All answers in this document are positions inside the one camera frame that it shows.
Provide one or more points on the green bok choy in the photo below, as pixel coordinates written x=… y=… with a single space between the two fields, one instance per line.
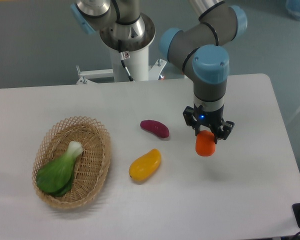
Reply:
x=57 y=176

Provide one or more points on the yellow mango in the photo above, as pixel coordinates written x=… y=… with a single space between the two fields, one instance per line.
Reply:
x=145 y=166

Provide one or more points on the purple sweet potato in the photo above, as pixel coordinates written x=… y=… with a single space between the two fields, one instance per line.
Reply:
x=155 y=127

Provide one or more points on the white metal base bracket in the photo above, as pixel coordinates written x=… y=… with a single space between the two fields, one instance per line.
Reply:
x=85 y=77

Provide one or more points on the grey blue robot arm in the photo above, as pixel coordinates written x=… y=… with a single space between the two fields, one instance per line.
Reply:
x=198 y=52

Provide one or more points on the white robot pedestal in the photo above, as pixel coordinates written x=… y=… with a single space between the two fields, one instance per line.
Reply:
x=128 y=46

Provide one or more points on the blue plastic bag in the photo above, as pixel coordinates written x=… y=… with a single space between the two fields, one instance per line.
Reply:
x=293 y=8

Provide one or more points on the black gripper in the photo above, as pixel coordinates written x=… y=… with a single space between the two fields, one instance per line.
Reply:
x=197 y=117

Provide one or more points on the woven wicker basket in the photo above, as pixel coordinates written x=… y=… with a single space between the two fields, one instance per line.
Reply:
x=91 y=166

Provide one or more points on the orange fruit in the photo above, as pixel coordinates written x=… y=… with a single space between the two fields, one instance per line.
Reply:
x=205 y=143

